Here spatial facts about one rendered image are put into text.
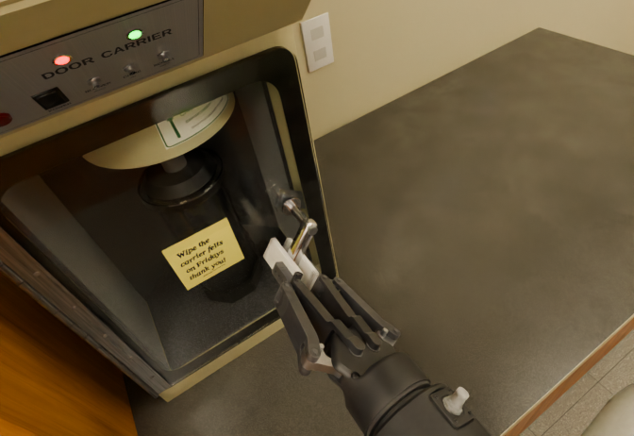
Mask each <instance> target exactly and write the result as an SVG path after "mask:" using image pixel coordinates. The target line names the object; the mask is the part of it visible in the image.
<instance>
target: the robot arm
mask: <svg viewBox="0 0 634 436"><path fill-rule="evenodd" d="M291 244H292V238H287V239H286V241H285V242H284V244H283V247H282V245H281V244H280V243H279V241H278V240H277V239H276V238H271V240H270V242H269V244H268V246H267V248H266V250H265V253H264V255H263V257H264V258H265V260H266V261H267V262H268V264H269V265H270V267H271V268H272V269H273V270H272V274H273V276H274V277H275V279H276V281H277V282H278V283H279V285H280V287H279V290H278V292H277V294H276V296H275V299H274V304H275V307H276V309H277V311H278V314H279V316H280V318H281V320H282V322H283V325H284V327H285V328H286V330H287V333H288V335H289V337H290V339H291V341H292V345H293V347H294V349H295V351H296V354H297V361H298V370H299V372H300V374H301V375H303V376H309V374H310V373H311V371H312V370H314V371H319V372H323V373H327V375H328V377H329V378H330V379H331V380H332V381H333V382H334V383H336V384H337V385H338V386H339V387H340V388H341V389H342V391H343V394H344V398H345V406H346V408H347V409H348V411H349V412H350V414H351V415H352V417H353V419H354V420H355V422H356V423H357V425H358V426H359V428H360V430H361V431H362V433H363V434H364V436H492V435H491V434H490V433H489V432H488V431H487V430H486V429H485V428H484V427H483V426H482V425H481V424H480V423H479V421H478V420H477V419H476V418H475V416H474V414H473V413H472V412H471V410H470V409H469V408H468V407H467V406H466V405H465V404H464V402H465V400H467V399H468V397H469V394H468V392H467V391H466V390H465V389H464V388H462V387H458V388H457V389H456V391H455V392H454V391H453V390H452V389H451V388H450V387H448V386H447V385H446V384H444V383H437V384H434V385H430V379H429V378H428V377H427V376H426V375H425V373H424V372H423V371H422V370H421V369H420V368H419V366H418V365H417V364H416V363H415V362H414V361H413V359H412V358H411V357H410V356H409V355H408V354H407V353H404V352H396V351H395V349H394V348H393V345H394V344H395V342H396V341H397V339H398V338H399V336H400V335H401V333H400V331H399V330H398V329H397V328H396V327H394V326H392V325H391V324H389V323H388V322H386V321H385V320H383V319H382V318H381V317H380V316H379V315H378V314H377V313H376V312H375V311H374V310H373V309H372V308H371V307H370V306H369V305H368V304H367V303H366V302H365V301H364V300H362V299H361V298H360V297H359V296H358V295H357V294H356V293H355V292H354V291H353V290H352V289H351V288H350V287H349V286H348V285H347V284H346V283H345V282H344V281H343V280H342V279H341V278H339V277H334V279H329V277H328V276H326V275H322V274H321V273H320V271H319V270H318V269H317V268H316V266H314V264H313V263H312V262H311V261H310V260H308V258H307V257H306V256H305V255H303V257H302V259H301V260H300V262H299V264H298V266H297V265H296V264H295V262H294V261H293V260H292V258H291V257H290V256H289V254H288V253H287V252H288V250H289V248H290V246H291ZM311 288H313V289H312V291H310V290H311ZM339 290H341V292H340V293H339ZM580 436H634V383H632V384H630V385H628V386H626V387H625V388H624V389H623V390H621V391H620V392H618V393H617V394H615V395H614V396H613V397H612V398H611V399H610V400H609V401H608V402H607V403H606V405H605V406H604V408H603V409H602V410H601V411H600V412H599V413H598V414H597V415H596V417H595V418H594V419H593V420H592V422H591V423H590V424H589V425H588V427H587V428H586V429H585V430H584V431H583V433H582V434H581V435H580Z"/></svg>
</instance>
